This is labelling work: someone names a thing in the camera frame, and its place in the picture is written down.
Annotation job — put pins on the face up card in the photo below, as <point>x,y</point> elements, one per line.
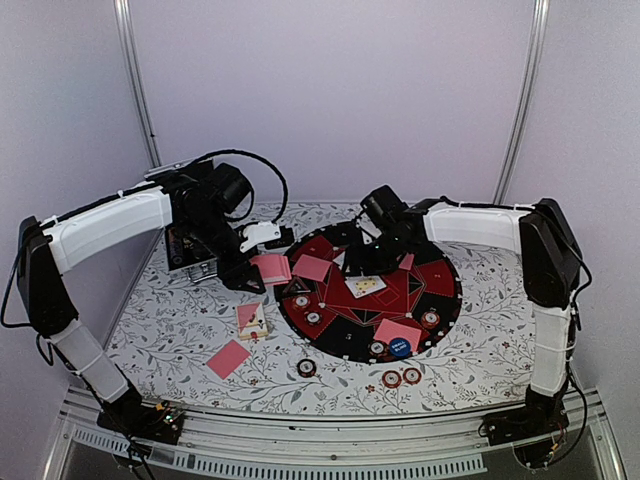
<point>247,313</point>
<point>364,285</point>

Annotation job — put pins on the aluminium poker chip case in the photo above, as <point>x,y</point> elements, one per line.
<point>183,249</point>

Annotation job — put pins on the pink playing card deck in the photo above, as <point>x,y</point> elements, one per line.
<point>274,269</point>

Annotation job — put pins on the round red black poker mat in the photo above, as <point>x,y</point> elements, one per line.
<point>348,323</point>

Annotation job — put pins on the left aluminium frame post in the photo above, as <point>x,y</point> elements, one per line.
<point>128,45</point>

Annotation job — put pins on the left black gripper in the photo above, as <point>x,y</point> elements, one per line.
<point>236,280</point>

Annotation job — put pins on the wooden card holder block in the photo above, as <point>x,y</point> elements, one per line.
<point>254,331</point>

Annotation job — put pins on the blue small blind button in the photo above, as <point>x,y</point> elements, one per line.
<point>400,347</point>

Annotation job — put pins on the orange chip sector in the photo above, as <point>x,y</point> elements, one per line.
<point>301,302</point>
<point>430,320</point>

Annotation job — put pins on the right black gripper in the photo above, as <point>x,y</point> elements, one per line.
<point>356,262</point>

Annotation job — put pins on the dark chip sector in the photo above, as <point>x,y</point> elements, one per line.
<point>313,318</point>
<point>377,349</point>

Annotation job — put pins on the orange chip stack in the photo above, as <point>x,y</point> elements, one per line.
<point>391,379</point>

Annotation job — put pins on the front aluminium rail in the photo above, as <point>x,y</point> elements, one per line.
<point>219,444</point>

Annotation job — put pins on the dark chip bottom sector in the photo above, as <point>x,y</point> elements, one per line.
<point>377,349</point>

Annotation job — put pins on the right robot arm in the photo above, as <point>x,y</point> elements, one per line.
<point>552,264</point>

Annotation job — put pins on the face up card on holder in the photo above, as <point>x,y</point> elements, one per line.
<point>247,313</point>

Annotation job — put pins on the right aluminium frame post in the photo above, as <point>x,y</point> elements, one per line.
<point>532,63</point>

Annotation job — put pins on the dark brown chip stack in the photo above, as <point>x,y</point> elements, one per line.
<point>306,368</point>

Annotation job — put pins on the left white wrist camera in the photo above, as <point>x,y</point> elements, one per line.
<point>258,233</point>

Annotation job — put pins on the pink card sector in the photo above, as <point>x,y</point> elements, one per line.
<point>388,330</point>

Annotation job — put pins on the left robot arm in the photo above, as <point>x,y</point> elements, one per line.
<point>48,251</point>

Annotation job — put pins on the single pink playing card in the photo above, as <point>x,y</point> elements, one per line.
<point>312,268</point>

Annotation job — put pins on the aluminium frame post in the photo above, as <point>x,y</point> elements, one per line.
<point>128,45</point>
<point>532,63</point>

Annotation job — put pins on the floral table cloth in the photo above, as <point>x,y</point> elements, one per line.
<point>171,327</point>

